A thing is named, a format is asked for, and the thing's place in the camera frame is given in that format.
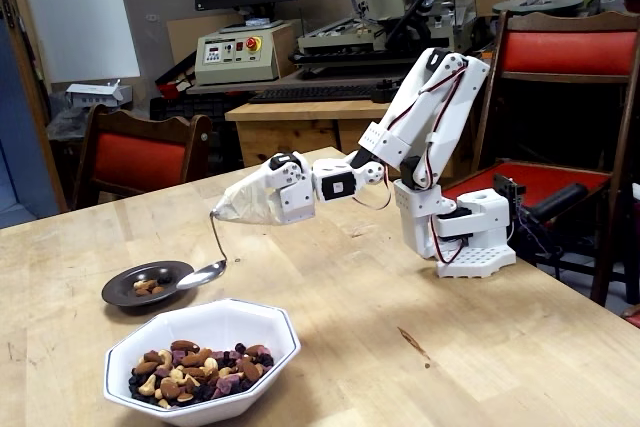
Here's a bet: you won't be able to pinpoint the dark metal plate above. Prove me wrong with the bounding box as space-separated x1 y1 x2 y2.
101 260 196 309

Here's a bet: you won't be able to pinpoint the cream masking tape wrap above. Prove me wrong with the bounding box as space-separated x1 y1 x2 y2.
212 171 284 226

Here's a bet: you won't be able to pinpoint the bent metal spoon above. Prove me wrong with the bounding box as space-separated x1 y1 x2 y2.
175 211 229 292

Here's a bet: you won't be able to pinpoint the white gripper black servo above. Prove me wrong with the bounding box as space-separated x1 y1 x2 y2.
251 151 318 225

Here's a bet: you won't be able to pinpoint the wooden workbench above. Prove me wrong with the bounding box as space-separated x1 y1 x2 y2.
224 91 474 169

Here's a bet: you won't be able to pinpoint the black keyboard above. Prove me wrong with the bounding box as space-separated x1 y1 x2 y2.
248 84 376 105

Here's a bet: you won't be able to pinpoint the brown cardboard sheet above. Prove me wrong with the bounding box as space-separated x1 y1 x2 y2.
166 13 249 68

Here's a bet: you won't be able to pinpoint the black controller circuit board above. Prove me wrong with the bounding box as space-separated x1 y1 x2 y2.
492 172 527 208

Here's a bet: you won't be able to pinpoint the mixed nuts and raisins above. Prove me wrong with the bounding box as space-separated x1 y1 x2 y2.
128 339 275 409

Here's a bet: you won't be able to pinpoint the dark door handle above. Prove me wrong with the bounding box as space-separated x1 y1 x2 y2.
0 0 22 31

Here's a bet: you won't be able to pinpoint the grey board panel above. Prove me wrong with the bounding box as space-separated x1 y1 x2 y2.
113 0 199 113

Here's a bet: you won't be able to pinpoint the red black white servo cable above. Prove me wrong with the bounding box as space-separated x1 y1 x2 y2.
349 171 394 212

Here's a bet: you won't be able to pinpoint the small scooped nut portion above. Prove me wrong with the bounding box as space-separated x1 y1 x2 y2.
132 274 174 297

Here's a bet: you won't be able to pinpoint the white paper model box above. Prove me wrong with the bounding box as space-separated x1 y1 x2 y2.
64 79 134 109

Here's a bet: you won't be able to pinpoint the black plastic crate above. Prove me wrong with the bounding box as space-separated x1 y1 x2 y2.
149 94 251 123

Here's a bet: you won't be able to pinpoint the beige control box red button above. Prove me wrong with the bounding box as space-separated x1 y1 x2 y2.
193 20 296 87

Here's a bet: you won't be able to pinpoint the wooden folding chair red cushions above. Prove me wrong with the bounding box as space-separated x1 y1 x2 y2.
469 9 640 307

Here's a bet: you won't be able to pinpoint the black cylindrical clamp handle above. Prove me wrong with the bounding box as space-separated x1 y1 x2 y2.
527 182 590 226

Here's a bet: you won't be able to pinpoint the wooden chair red backrest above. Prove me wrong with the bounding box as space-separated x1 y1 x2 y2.
69 103 214 211

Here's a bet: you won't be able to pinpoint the red object at table edge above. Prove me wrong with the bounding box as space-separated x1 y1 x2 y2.
621 302 640 332

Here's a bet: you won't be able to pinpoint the white octagonal bowl blue rim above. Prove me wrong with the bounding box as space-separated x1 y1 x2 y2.
103 298 302 423

